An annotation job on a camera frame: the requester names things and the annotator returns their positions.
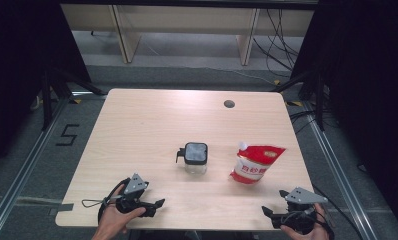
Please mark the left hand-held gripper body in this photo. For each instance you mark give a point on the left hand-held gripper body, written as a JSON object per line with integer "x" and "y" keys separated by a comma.
{"x": 135, "y": 185}

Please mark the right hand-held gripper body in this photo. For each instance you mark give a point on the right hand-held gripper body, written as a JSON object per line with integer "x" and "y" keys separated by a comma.
{"x": 303, "y": 196}

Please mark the red and white sugar pouch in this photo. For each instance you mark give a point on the red and white sugar pouch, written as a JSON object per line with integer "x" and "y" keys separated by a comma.
{"x": 253, "y": 166}

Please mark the glass seasoning jar black lid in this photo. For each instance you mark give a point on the glass seasoning jar black lid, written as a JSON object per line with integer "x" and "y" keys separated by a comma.
{"x": 196, "y": 152}

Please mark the person's right hand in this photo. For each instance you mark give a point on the person's right hand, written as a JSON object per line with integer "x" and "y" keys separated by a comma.
{"x": 317, "y": 235}

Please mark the person's left hand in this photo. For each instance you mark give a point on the person's left hand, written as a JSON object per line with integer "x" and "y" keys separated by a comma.
{"x": 112, "y": 220}

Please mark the grey floor tape strip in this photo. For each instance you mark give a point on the grey floor tape strip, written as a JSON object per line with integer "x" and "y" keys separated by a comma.
{"x": 62, "y": 208}

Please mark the black metal stand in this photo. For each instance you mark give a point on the black metal stand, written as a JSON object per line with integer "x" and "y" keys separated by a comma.
{"x": 47, "y": 100}
{"x": 320, "y": 100}

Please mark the dark round table grommet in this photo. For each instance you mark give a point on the dark round table grommet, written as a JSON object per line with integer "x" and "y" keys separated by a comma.
{"x": 229, "y": 104}

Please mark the black curtain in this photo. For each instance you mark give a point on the black curtain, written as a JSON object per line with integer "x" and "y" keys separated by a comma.
{"x": 17, "y": 66}
{"x": 370, "y": 83}

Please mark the beige wooden desk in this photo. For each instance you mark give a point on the beige wooden desk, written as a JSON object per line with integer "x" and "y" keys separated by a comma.
{"x": 187, "y": 18}

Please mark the aluminium floor rail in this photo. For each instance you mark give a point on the aluminium floor rail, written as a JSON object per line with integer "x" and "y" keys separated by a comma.
{"x": 333, "y": 166}
{"x": 30, "y": 160}

